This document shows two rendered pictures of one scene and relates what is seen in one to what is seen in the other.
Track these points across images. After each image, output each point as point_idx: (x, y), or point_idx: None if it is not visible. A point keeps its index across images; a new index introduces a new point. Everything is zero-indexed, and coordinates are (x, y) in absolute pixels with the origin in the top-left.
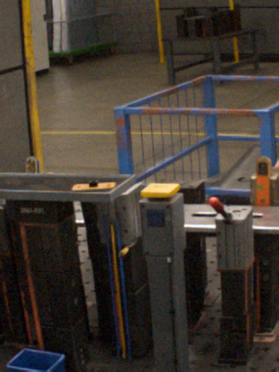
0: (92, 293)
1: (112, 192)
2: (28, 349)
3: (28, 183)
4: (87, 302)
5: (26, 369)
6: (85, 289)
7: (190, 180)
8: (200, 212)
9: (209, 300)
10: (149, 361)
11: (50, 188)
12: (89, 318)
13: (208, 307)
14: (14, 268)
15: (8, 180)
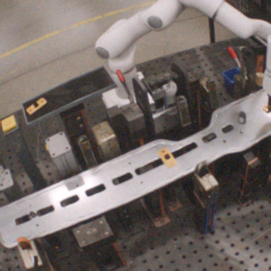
0: (171, 236)
1: (21, 105)
2: None
3: (75, 92)
4: (159, 224)
5: None
6: (181, 236)
7: (88, 241)
8: (51, 212)
9: (94, 267)
10: (68, 200)
11: (56, 94)
12: (140, 213)
13: (89, 261)
14: (127, 137)
15: (92, 87)
